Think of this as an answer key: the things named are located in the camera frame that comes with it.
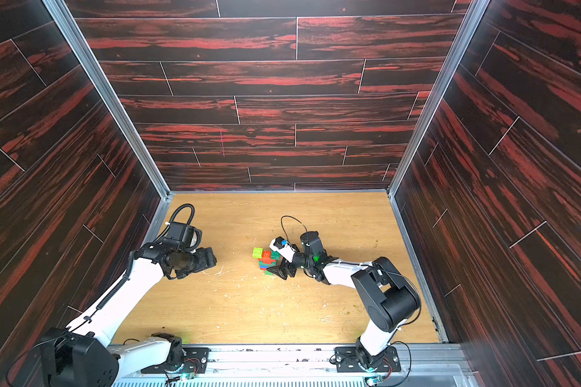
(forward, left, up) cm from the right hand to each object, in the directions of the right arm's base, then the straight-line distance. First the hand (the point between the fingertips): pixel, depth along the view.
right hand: (277, 254), depth 90 cm
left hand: (-7, +23, +5) cm, 25 cm away
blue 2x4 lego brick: (-5, +4, -1) cm, 7 cm away
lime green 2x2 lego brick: (-4, +6, +7) cm, 10 cm away
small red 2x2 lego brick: (-4, +3, +3) cm, 6 cm away
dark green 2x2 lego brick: (-7, 0, +11) cm, 13 cm away
